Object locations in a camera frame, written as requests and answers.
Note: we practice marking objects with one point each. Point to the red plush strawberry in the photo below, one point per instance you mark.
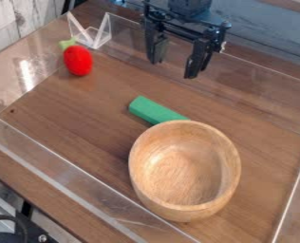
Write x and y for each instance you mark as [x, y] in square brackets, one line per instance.
[77, 57]

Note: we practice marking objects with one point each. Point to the clear acrylic front barrier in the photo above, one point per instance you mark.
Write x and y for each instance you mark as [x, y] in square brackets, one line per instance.
[80, 201]

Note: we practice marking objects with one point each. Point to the black clamp with cable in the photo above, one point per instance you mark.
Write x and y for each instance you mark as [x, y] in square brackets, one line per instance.
[18, 229]

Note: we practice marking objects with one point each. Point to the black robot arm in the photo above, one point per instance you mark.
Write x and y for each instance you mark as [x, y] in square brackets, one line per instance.
[189, 20]

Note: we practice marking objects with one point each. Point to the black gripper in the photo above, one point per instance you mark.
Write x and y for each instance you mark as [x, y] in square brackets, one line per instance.
[188, 19]

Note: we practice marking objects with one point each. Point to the green rectangular block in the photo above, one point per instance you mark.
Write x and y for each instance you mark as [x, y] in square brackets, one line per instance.
[152, 111]

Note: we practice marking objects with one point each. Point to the wooden bowl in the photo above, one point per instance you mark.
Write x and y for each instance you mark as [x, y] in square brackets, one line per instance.
[185, 170]

